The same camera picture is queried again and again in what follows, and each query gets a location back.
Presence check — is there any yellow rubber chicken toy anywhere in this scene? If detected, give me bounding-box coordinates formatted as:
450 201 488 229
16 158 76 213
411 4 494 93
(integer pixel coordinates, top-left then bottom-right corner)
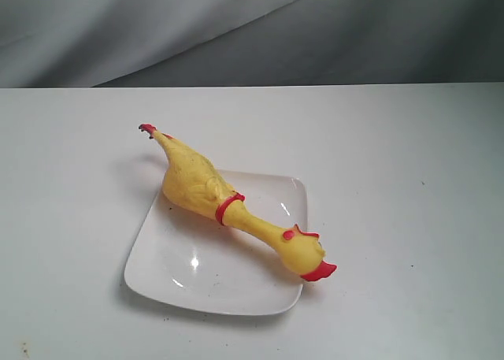
139 124 337 282

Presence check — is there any white square plate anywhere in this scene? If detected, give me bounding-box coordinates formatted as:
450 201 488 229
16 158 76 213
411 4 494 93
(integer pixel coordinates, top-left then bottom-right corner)
123 169 309 317

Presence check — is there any grey backdrop cloth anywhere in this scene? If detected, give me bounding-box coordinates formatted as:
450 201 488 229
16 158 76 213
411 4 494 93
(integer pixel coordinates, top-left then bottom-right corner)
1 0 503 88

